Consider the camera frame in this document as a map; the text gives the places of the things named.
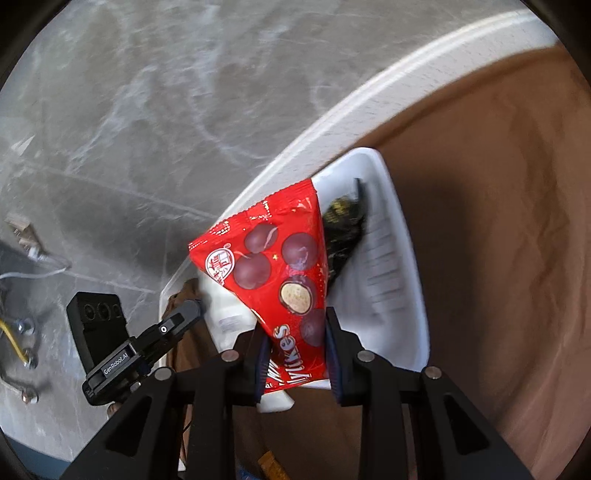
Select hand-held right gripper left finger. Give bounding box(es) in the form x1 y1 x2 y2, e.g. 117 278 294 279
60 335 273 480

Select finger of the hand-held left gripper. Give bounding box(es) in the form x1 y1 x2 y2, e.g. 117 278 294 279
137 299 205 371

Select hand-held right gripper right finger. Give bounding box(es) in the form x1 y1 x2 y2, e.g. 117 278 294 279
323 307 536 480

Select red chocolate ball snack bag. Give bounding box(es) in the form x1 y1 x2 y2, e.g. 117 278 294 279
188 178 334 395

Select white plastic tray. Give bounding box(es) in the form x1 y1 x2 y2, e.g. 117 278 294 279
159 148 428 412

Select orange snack packet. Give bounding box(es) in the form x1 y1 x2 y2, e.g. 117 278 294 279
257 452 283 480

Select dark brown snack packet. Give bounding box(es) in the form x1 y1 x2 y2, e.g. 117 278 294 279
321 178 369 291

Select brown cloth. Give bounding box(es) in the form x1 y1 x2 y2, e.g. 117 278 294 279
164 41 591 480

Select white cable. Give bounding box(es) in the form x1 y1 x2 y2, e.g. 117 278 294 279
0 256 73 283

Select yellow hose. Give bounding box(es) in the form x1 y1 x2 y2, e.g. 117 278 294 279
0 318 38 370

